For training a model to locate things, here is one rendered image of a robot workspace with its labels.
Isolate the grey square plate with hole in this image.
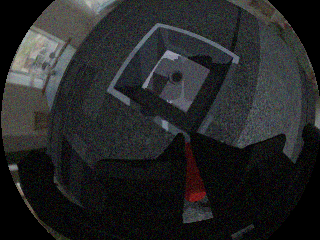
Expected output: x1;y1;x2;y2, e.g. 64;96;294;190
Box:
143;51;211;115

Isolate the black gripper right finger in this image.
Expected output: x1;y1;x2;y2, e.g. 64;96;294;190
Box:
191;131;287;217

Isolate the grey open box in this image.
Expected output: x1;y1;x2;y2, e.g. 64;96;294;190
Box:
107;23;240;145

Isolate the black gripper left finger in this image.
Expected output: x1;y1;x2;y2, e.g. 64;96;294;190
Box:
93;132;187;213

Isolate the red peg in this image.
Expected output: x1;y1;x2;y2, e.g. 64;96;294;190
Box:
184;143;207;201

